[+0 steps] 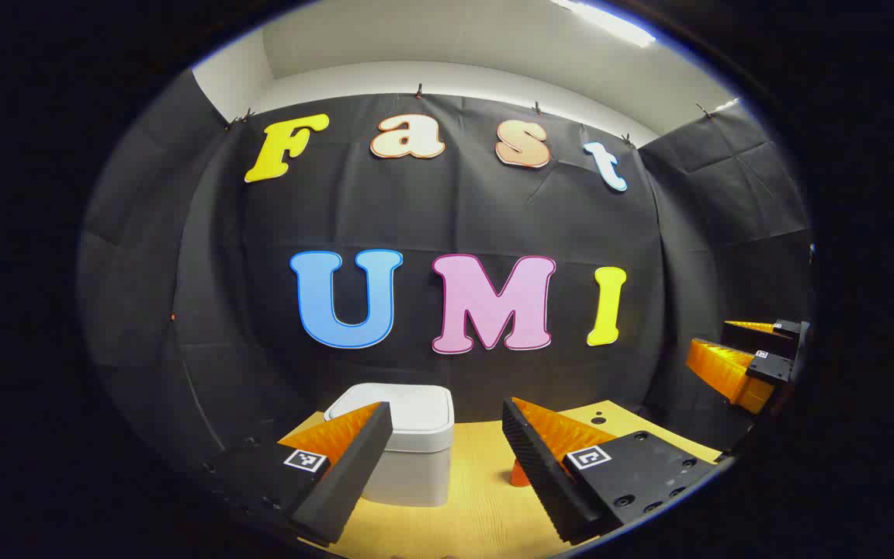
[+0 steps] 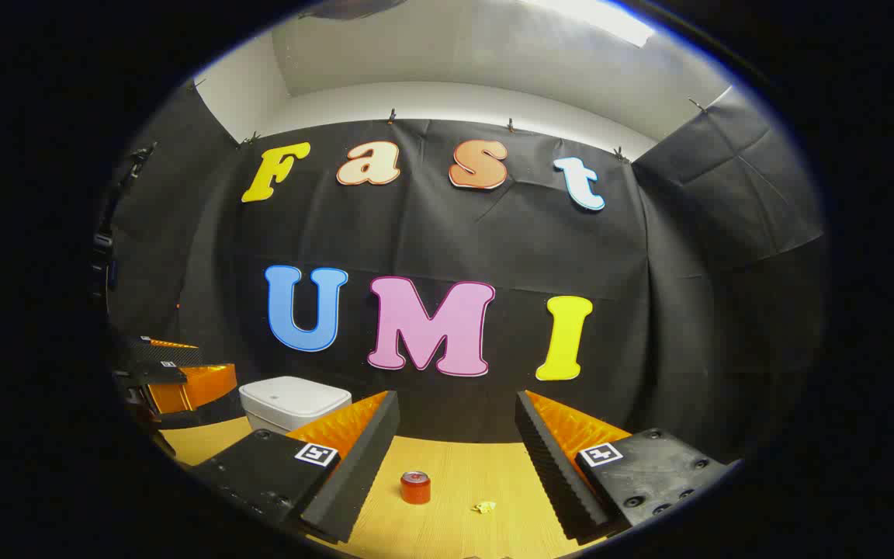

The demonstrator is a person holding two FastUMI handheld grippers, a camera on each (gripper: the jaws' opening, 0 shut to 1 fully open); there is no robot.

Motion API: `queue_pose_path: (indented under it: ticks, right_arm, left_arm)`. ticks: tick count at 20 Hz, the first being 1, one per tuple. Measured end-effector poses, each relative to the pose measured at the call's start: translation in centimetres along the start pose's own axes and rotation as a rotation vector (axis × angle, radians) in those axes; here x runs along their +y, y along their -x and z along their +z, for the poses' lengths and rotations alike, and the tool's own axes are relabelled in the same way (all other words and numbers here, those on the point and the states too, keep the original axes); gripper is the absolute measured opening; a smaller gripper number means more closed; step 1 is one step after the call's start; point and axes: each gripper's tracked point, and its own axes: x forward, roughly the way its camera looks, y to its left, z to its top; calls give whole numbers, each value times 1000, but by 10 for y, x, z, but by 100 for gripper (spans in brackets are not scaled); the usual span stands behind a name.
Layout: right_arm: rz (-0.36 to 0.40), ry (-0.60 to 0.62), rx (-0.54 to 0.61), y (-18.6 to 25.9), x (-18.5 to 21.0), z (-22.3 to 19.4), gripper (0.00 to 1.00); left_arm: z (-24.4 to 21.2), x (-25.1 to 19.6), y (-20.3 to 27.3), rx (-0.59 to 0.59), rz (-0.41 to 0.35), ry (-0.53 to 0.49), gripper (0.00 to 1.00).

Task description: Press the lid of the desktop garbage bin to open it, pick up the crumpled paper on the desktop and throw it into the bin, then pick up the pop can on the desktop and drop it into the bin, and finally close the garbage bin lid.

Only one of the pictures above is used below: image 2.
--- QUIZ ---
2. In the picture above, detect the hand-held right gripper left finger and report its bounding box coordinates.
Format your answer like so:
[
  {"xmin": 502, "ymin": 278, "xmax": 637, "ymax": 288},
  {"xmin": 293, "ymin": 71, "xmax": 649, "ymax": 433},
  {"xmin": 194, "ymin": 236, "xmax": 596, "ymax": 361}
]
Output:
[{"xmin": 187, "ymin": 391, "xmax": 401, "ymax": 544}]

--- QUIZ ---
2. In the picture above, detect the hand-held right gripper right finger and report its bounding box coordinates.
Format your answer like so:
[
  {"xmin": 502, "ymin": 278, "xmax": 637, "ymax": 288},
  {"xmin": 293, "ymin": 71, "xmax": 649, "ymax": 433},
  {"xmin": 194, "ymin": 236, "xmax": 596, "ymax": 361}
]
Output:
[{"xmin": 515, "ymin": 390, "xmax": 731, "ymax": 544}]

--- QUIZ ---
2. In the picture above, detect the red pop can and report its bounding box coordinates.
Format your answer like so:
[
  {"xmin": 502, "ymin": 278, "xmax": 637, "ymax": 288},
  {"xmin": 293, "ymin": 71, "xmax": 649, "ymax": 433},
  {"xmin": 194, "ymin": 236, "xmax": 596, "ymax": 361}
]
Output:
[{"xmin": 400, "ymin": 470, "xmax": 432, "ymax": 505}]

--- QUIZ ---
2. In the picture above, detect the white desktop garbage bin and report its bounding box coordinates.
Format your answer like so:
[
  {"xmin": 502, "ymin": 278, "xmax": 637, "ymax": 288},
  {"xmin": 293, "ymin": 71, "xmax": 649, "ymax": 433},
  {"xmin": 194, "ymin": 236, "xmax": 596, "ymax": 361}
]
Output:
[{"xmin": 239, "ymin": 376, "xmax": 353, "ymax": 436}]

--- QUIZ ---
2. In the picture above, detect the wooden desktop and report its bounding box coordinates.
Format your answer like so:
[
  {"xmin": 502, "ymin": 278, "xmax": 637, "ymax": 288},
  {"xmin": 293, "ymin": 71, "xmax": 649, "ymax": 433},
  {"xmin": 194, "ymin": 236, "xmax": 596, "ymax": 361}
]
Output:
[{"xmin": 156, "ymin": 415, "xmax": 603, "ymax": 559}]

